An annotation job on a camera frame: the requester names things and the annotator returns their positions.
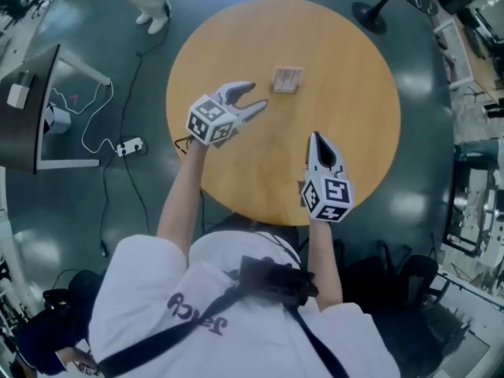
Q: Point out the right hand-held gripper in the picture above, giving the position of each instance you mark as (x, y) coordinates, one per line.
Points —
(332, 195)

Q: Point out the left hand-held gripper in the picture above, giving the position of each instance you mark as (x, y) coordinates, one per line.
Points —
(210, 120)

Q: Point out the person's left forearm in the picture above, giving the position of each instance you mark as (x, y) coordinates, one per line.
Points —
(181, 203)

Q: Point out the person's right forearm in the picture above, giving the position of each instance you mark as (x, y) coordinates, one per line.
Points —
(325, 266)

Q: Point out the round wooden table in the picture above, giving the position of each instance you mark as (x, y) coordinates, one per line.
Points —
(275, 164)

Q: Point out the black office chair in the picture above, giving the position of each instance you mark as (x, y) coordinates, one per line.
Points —
(425, 282)
(370, 274)
(78, 290)

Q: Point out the white power strip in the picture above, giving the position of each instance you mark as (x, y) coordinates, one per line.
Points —
(129, 147)

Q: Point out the black chest pack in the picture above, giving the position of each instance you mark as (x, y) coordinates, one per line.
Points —
(275, 282)

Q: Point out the white waste bin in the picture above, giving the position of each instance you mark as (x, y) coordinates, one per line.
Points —
(59, 120)

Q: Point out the person's white t-shirt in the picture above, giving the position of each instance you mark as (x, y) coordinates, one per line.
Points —
(256, 341)

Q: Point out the dark desk with white legs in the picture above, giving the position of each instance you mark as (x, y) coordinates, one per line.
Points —
(23, 132)

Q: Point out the small white box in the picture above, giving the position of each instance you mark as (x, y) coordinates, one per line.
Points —
(17, 96)

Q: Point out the white workbench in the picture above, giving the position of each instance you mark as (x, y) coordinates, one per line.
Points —
(472, 349)

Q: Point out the black frame trolley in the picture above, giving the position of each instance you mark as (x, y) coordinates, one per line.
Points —
(464, 203)

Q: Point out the wooden desk with white frame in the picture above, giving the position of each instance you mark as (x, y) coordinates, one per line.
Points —
(472, 61)

